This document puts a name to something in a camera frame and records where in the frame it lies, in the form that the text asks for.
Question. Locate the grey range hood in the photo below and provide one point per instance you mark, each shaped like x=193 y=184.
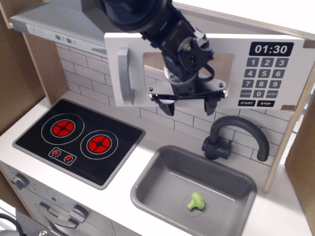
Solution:
x=81 y=24

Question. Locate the dark grey toy faucet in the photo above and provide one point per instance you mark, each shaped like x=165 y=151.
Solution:
x=215 y=147

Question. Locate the grey oven door handle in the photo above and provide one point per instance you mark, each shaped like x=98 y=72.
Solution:
x=60 y=217

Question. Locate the green toy broccoli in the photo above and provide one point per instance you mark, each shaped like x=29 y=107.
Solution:
x=197 y=201

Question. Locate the wooden microwave cabinet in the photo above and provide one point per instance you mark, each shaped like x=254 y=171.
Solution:
x=265 y=89

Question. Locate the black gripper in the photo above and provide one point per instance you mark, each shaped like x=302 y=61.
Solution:
x=165 y=94

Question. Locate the brown cardboard panel right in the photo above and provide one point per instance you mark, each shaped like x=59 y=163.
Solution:
x=300 y=164

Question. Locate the white toy microwave door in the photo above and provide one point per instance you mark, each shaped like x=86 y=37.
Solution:
x=146 y=66

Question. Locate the grey oven knob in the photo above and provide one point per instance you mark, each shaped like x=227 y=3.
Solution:
x=20 y=181

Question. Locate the grey microwave door handle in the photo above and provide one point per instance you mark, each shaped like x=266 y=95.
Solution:
x=125 y=85

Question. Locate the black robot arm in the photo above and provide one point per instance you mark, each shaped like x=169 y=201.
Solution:
x=160 y=24

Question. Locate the grey toy sink basin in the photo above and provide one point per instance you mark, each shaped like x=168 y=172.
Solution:
x=165 y=186

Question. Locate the black toy stove top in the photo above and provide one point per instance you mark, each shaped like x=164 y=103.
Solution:
x=80 y=142

